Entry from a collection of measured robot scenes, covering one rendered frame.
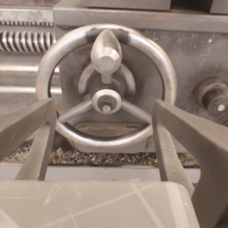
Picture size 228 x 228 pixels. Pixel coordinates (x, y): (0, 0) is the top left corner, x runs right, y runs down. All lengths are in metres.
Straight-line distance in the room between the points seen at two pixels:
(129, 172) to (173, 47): 0.31
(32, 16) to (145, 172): 0.44
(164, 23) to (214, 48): 0.10
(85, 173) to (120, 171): 0.08
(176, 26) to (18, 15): 0.33
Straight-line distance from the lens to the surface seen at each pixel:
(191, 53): 0.37
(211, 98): 0.38
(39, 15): 0.51
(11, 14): 0.53
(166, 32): 0.35
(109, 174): 0.53
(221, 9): 0.36
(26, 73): 0.48
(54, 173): 0.54
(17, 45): 0.46
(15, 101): 0.65
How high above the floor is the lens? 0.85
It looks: 36 degrees down
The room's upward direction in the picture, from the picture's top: 3 degrees clockwise
